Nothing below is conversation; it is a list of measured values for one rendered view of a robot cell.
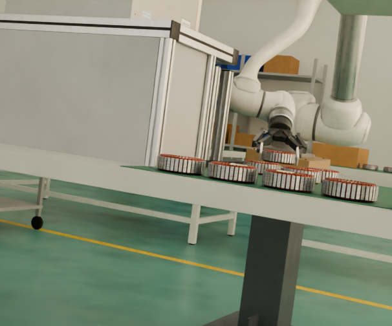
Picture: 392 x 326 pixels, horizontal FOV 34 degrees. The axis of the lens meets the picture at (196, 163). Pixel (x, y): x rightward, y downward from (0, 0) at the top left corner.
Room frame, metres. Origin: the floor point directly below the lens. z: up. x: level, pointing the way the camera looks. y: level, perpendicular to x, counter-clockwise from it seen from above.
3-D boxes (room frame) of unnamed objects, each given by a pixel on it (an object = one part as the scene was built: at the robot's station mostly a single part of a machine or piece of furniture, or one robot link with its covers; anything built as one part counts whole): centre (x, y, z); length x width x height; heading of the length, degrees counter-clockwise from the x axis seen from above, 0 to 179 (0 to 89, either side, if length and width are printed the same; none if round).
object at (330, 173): (1.89, -0.37, 0.77); 0.11 x 0.11 x 0.04
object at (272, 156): (2.06, -0.26, 0.80); 0.11 x 0.11 x 0.04
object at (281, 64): (8.63, -0.98, 1.90); 0.40 x 0.36 x 0.24; 156
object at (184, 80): (1.72, 0.05, 0.91); 0.28 x 0.03 x 0.32; 154
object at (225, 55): (1.94, 0.31, 1.09); 0.68 x 0.44 x 0.05; 64
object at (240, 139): (8.77, -0.67, 0.86); 0.42 x 0.40 x 0.17; 64
